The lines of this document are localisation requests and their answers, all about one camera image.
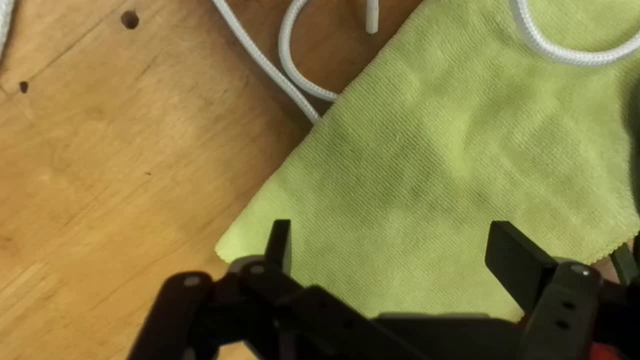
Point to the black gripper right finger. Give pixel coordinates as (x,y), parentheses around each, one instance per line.
(518,264)

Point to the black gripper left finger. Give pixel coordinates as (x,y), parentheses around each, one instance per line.
(278,245)

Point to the yellow-green cloth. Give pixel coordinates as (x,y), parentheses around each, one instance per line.
(455,124)

